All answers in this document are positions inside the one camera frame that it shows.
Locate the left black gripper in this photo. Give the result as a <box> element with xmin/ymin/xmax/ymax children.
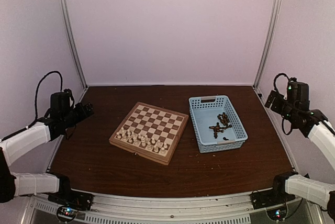
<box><xmin>62</xmin><ymin>98</ymin><xmax>93</xmax><ymax>128</ymax></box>

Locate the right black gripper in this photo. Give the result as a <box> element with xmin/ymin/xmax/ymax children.
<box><xmin>265</xmin><ymin>91</ymin><xmax>296</xmax><ymax>122</ymax></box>

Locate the light blue plastic basket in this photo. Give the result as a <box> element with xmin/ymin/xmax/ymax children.
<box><xmin>188</xmin><ymin>95</ymin><xmax>248</xmax><ymax>153</ymax></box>

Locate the wooden chess board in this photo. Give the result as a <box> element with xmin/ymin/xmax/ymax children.
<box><xmin>109</xmin><ymin>102</ymin><xmax>189</xmax><ymax>165</ymax></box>

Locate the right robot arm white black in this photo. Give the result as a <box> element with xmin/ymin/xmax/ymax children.
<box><xmin>265</xmin><ymin>80</ymin><xmax>334</xmax><ymax>219</ymax></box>

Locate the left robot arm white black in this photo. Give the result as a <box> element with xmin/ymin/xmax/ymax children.
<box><xmin>1</xmin><ymin>89</ymin><xmax>94</xmax><ymax>205</ymax></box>

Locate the pile of dark chess pieces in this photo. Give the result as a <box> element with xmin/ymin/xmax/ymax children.
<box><xmin>209</xmin><ymin>112</ymin><xmax>232</xmax><ymax>139</ymax></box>

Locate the row of white chess pieces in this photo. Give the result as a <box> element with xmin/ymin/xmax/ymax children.
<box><xmin>114</xmin><ymin>127</ymin><xmax>170</xmax><ymax>156</ymax></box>

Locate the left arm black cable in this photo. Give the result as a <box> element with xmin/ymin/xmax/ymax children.
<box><xmin>34</xmin><ymin>71</ymin><xmax>64</xmax><ymax>122</ymax></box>

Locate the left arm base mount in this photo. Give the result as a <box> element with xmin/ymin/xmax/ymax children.
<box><xmin>48</xmin><ymin>191</ymin><xmax>94</xmax><ymax>211</ymax></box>

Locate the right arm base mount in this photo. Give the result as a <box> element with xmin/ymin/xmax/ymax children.
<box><xmin>250</xmin><ymin>189</ymin><xmax>296</xmax><ymax>210</ymax></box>

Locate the right aluminium frame post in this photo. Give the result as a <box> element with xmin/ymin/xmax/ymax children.
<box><xmin>253</xmin><ymin>0</ymin><xmax>282</xmax><ymax>91</ymax></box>

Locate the aluminium frame post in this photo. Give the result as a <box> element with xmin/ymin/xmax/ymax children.
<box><xmin>59</xmin><ymin>0</ymin><xmax>88</xmax><ymax>89</ymax></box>
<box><xmin>253</xmin><ymin>0</ymin><xmax>282</xmax><ymax>91</ymax></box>

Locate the front aluminium rail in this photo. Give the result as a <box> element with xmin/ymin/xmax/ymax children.
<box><xmin>20</xmin><ymin>192</ymin><xmax>329</xmax><ymax>223</ymax></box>

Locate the left aluminium frame post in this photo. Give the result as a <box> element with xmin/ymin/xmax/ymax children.
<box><xmin>59</xmin><ymin>0</ymin><xmax>88</xmax><ymax>89</ymax></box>

